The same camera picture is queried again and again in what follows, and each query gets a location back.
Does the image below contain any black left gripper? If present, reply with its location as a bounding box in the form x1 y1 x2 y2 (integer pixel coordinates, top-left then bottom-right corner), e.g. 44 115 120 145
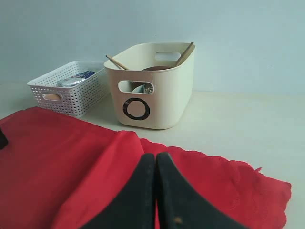
0 130 8 149

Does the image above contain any white ceramic bowl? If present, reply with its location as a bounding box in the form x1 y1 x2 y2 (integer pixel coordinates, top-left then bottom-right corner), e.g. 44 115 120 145
132 84 146 94

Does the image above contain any white perforated plastic basket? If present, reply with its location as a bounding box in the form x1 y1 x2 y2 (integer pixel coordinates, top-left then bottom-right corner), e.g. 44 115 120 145
27 61 110 117

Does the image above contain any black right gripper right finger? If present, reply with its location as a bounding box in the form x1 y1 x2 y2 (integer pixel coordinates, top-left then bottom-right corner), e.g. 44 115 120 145
156 152 245 229

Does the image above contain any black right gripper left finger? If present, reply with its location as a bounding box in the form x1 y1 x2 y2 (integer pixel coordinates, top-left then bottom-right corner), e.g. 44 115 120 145
82 153 155 229

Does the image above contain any white blue packet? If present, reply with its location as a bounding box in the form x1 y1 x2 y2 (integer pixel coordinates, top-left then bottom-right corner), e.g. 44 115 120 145
57 71 95 87

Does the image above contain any cream plastic bin with circle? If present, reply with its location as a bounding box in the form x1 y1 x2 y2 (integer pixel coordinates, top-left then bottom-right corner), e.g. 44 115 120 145
104 42 195 130

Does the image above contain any stainless steel cup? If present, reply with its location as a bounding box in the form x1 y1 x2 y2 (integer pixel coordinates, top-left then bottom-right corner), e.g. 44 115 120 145
143 86 154 94

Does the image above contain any red scalloped table cloth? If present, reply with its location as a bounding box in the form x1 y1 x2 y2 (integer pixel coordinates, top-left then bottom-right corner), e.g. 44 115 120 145
0 107 291 229

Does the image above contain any wooden chopstick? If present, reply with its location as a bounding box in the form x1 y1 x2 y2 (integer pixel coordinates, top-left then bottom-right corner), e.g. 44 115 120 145
174 42 194 67
105 55 128 70

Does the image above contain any brown wooden plate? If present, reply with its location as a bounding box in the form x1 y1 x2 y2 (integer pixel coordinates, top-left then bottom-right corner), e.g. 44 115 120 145
143 66 171 71

